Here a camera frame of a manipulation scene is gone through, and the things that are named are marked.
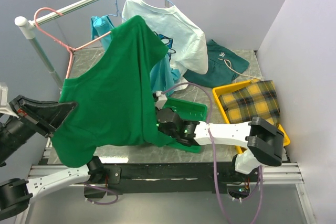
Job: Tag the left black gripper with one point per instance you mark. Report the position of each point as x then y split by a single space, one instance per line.
42 115

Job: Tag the green t shirt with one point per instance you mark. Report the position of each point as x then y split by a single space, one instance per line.
115 105

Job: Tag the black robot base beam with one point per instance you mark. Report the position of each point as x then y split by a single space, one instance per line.
132 178

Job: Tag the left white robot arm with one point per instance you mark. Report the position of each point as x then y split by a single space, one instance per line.
19 192

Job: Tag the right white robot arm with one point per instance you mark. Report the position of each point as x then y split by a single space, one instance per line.
262 141

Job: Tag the turquoise t shirt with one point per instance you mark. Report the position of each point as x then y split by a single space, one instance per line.
162 75

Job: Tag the white flower print t shirt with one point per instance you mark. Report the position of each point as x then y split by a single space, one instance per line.
189 42

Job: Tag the green plastic tray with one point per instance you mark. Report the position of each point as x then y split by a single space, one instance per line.
190 111

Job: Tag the yellow plastic tray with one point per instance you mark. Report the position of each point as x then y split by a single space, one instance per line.
223 103

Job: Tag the dark teal shorts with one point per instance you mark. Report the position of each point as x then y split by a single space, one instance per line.
218 73

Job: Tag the metal clothes rack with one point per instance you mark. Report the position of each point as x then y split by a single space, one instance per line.
42 16

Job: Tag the yellow plaid cloth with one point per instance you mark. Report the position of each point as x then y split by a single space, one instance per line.
252 103

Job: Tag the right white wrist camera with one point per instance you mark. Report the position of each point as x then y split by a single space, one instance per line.
160 99

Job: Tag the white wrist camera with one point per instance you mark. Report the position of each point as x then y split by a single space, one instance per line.
5 107
160 99

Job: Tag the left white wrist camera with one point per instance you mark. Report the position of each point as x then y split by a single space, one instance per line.
5 107

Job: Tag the blue wire hanger left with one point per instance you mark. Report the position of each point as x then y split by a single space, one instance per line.
118 13

